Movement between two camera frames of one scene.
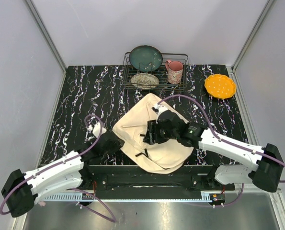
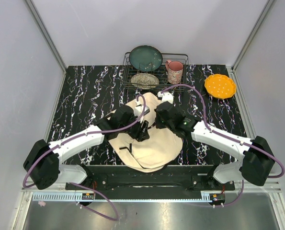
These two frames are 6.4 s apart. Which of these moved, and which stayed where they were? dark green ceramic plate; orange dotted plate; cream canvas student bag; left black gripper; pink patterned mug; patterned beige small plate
Moved: cream canvas student bag; left black gripper
Stayed: patterned beige small plate; orange dotted plate; pink patterned mug; dark green ceramic plate
